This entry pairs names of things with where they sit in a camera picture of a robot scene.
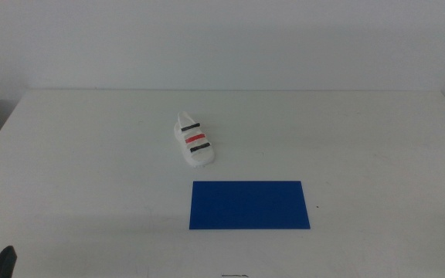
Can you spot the blue rectangular mat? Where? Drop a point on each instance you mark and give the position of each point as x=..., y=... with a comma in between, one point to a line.
x=248, y=205

